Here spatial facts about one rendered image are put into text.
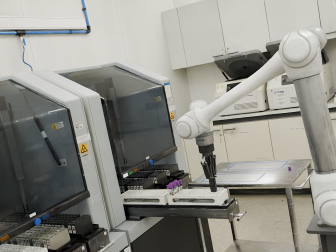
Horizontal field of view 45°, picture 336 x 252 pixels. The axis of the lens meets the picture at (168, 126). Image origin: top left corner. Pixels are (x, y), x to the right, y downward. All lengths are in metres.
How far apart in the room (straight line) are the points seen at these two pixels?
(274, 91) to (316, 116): 2.60
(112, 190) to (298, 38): 1.20
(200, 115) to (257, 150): 2.67
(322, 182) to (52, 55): 2.49
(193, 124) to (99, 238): 0.70
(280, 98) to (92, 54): 1.88
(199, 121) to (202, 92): 3.47
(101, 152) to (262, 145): 2.53
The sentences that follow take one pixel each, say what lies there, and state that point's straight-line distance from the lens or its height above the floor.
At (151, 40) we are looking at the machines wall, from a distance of 4.69.
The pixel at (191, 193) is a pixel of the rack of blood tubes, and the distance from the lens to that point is 2.05.
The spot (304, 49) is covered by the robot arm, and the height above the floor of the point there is 1.46.
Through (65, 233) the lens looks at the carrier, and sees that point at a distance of 1.92.
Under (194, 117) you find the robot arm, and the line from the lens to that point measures 1.72.
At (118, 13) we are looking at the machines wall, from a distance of 4.30.
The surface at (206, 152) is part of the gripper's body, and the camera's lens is 1.92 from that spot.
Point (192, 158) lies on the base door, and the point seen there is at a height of 0.46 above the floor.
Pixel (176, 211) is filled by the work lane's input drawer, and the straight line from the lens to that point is 2.07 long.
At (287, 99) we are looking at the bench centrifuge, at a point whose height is 1.00.
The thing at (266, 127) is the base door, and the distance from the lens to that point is 4.27.
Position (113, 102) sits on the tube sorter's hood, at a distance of 2.19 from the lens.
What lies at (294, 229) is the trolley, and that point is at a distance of 2.22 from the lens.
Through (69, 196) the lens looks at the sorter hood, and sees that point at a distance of 1.92.
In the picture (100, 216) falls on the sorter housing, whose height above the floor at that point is 0.84.
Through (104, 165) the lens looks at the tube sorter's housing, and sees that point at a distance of 2.11.
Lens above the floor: 1.47
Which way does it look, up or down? 7 degrees down
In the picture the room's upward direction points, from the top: 11 degrees counter-clockwise
